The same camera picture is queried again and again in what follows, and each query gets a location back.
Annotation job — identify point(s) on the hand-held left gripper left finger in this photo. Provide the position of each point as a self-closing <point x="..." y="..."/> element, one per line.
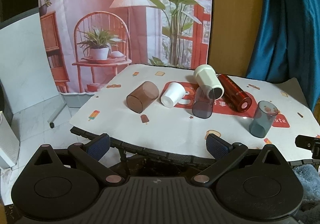
<point x="99" y="144"/>

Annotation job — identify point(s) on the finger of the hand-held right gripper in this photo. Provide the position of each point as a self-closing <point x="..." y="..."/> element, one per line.
<point x="306" y="142"/>

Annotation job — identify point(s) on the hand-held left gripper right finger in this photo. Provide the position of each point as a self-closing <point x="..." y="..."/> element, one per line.
<point x="217" y="145"/>

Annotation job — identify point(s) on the dark grey translucent cup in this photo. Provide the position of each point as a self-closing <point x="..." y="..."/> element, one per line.
<point x="202" y="105"/>

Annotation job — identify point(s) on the blue-grey translucent cup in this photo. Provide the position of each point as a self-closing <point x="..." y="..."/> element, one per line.
<point x="262" y="121"/>

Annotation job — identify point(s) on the brown translucent cup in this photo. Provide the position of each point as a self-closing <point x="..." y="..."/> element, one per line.
<point x="142" y="96"/>

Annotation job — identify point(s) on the large white ribbed cup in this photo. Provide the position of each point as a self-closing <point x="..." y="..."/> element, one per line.
<point x="207" y="78"/>

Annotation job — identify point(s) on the small white cup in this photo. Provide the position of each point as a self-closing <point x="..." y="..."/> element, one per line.
<point x="172" y="95"/>

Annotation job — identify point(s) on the blue fluffy towel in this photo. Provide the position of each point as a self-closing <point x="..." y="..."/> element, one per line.
<point x="308" y="181"/>

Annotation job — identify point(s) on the black-edged table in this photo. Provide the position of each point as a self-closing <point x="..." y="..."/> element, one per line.
<point x="175" y="157"/>

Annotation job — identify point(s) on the red metallic bottle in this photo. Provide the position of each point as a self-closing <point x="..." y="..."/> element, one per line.
<point x="235" y="94"/>

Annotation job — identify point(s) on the white printed tablecloth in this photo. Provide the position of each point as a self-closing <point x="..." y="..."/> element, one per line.
<point x="160" y="129"/>

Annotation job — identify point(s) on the white perforated appliance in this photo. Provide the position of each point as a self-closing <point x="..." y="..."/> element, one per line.
<point x="7" y="141"/>

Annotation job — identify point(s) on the white panel on wheeled stand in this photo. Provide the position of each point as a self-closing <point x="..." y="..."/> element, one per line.
<point x="22" y="63"/>

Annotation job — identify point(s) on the blue curtain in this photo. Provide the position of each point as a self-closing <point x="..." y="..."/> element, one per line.
<point x="287" y="26"/>

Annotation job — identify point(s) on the printed room scene backdrop cloth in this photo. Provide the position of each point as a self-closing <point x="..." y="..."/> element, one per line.
<point x="100" y="13"/>

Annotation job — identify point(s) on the brown wooden board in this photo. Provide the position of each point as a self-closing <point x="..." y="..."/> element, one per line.
<point x="232" y="13"/>

